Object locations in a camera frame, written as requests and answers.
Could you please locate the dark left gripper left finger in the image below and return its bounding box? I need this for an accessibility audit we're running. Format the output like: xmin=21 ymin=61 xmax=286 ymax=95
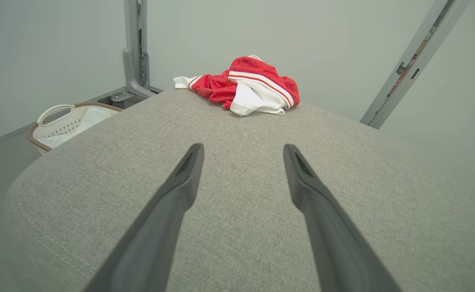
xmin=83 ymin=143 xmax=205 ymax=292

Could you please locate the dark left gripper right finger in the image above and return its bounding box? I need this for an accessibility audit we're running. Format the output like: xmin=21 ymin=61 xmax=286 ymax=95
xmin=283 ymin=144 xmax=403 ymax=292

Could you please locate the red white basketball jersey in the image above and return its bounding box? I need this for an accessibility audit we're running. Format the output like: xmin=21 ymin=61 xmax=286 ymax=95
xmin=173 ymin=55 xmax=301 ymax=117

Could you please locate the white laundry basket brown rim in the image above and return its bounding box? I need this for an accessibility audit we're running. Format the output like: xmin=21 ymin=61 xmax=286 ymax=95
xmin=28 ymin=101 xmax=123 ymax=155

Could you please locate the grey metal post with foot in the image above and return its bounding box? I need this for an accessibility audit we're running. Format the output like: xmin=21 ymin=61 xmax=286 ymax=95
xmin=110 ymin=0 xmax=164 ymax=103

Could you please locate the grey metal wall post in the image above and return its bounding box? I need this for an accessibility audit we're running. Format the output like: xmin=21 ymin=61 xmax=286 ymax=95
xmin=359 ymin=0 xmax=451 ymax=127
xmin=369 ymin=0 xmax=474 ymax=130

